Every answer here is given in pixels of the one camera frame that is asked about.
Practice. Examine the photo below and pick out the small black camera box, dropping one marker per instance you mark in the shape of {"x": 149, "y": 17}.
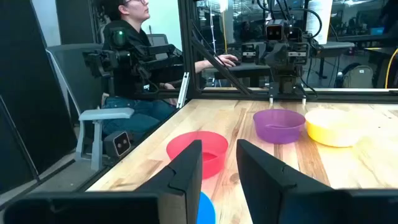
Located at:
{"x": 119, "y": 143}

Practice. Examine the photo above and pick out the beige backpack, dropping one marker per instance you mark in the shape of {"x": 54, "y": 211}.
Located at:
{"x": 357, "y": 77}

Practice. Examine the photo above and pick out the blue plastic bowl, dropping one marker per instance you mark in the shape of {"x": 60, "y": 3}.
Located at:
{"x": 206, "y": 211}

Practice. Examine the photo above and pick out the purple translucent plastic bowl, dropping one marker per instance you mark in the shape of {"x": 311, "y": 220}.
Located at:
{"x": 278, "y": 127}

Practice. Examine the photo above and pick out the person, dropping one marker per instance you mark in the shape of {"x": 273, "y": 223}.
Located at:
{"x": 146, "y": 116}

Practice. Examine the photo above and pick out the yellow plastic bowl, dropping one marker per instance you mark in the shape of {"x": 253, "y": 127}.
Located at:
{"x": 332, "y": 130}

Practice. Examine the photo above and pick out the black aluminium table frame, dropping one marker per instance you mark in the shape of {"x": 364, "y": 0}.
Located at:
{"x": 342, "y": 95}

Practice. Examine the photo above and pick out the pink translucent plastic bowl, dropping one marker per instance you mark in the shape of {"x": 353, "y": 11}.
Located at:
{"x": 214, "y": 149}

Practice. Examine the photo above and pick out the black flat panel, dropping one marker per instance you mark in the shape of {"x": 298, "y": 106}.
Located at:
{"x": 28, "y": 93}

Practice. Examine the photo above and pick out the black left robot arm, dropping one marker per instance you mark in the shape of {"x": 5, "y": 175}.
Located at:
{"x": 287, "y": 83}

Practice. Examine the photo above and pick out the black desk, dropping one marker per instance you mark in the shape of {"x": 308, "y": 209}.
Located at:
{"x": 337, "y": 46}
{"x": 245, "y": 70}

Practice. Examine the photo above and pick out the silver metal bracket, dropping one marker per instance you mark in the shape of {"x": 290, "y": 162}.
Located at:
{"x": 183, "y": 90}

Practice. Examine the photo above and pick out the person's hand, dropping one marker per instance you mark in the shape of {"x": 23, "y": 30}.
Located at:
{"x": 230, "y": 60}

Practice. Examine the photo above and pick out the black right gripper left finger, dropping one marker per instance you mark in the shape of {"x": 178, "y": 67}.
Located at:
{"x": 183, "y": 174}

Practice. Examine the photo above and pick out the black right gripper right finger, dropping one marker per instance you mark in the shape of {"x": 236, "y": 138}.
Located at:
{"x": 264, "y": 180}

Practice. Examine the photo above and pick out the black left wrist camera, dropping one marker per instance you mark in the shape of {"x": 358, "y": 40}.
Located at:
{"x": 274, "y": 31}

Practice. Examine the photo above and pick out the grey office chair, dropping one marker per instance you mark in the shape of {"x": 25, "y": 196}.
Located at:
{"x": 93, "y": 115}

